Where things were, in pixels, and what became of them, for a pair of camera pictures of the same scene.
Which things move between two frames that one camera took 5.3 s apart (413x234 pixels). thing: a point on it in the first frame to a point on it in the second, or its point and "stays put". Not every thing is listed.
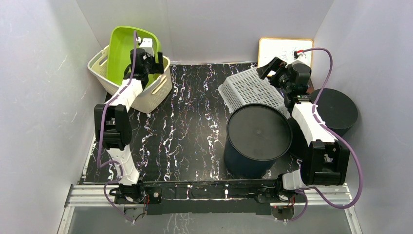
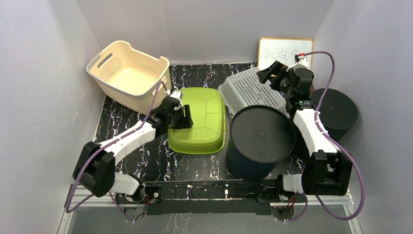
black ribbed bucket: x=336 y=109 stays put
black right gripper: x=275 y=65 stays put
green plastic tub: x=248 y=88 stays put
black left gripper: x=158 y=68 to x=186 y=121
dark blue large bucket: x=256 y=135 stays put
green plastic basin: x=120 y=43 to x=207 y=134
